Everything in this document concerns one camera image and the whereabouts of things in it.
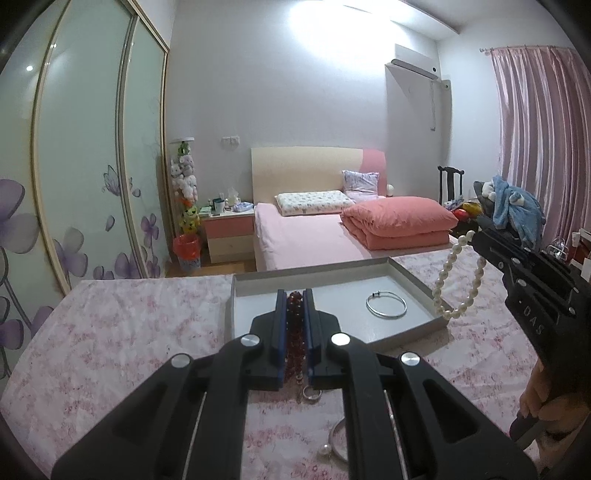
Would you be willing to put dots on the red and yellow toys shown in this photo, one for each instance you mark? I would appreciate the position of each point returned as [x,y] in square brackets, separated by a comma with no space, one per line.
[467,211]

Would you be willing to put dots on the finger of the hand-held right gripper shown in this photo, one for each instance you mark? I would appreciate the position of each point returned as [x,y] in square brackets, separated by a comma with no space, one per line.
[494,254]
[521,249]

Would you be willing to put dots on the grey shallow tray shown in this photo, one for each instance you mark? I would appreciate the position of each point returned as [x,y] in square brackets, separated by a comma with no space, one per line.
[341,295]

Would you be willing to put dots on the bed with pink sheet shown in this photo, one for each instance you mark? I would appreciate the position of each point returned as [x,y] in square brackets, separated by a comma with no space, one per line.
[300,235]

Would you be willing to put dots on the silver bangle with pearl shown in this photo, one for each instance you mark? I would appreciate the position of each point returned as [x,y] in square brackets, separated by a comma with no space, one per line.
[333,436]

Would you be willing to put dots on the stack of plush toys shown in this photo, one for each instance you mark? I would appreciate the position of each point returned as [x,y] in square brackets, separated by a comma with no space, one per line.
[184,184]

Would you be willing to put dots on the pink curtain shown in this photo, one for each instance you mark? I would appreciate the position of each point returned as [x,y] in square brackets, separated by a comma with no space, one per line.
[540,138]

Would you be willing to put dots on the white floral pillow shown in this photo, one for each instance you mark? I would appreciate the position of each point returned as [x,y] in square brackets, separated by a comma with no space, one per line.
[314,202]

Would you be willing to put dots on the light blue cloth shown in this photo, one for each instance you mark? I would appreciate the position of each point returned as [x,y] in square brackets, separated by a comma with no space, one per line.
[242,207]

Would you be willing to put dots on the wardrobe with floral sliding doors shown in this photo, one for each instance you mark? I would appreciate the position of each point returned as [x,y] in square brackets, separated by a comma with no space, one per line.
[83,161]

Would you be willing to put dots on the pink floral tablecloth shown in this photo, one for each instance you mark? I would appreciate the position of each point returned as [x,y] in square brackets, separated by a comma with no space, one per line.
[115,346]

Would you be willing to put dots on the red trash bin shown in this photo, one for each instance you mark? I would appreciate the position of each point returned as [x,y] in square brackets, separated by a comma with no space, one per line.
[187,251]

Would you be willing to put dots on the dark wooden chair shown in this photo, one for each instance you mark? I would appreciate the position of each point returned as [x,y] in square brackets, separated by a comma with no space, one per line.
[450,184]

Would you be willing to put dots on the blue clothing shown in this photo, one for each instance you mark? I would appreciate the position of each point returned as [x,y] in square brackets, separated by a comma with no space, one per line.
[515,205]

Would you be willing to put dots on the small lilac pillow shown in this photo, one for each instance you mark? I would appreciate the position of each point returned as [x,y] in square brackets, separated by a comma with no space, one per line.
[361,184]

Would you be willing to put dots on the white air conditioner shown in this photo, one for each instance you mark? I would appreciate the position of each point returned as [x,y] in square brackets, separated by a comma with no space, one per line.
[413,62]

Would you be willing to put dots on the white wall switch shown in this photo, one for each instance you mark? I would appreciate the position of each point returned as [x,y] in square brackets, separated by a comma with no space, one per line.
[230,140]

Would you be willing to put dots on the folded pink quilt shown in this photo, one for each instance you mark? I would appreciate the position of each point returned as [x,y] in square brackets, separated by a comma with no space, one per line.
[397,221]

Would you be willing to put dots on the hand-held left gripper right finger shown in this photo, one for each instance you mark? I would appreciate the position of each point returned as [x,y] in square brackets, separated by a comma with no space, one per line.
[310,344]

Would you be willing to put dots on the white plush toy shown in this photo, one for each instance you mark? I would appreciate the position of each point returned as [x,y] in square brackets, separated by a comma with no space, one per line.
[488,190]

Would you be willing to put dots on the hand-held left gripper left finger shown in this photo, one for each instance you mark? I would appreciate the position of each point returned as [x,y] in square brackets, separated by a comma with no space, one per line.
[282,344]

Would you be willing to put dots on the plain silver bangle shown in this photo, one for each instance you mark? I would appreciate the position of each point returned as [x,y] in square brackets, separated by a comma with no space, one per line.
[372,310]

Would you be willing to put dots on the curtain rod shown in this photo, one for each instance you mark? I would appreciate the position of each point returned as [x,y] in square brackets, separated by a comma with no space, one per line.
[526,47]

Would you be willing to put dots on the person's right hand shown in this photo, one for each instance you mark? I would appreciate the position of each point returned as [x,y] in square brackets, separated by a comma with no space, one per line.
[561,406]

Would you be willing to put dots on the pink and cream nightstand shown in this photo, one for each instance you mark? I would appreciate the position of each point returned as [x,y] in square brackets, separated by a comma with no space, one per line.
[229,235]

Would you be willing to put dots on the cream and pink headboard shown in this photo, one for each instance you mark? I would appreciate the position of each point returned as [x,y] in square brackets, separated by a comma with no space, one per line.
[304,170]

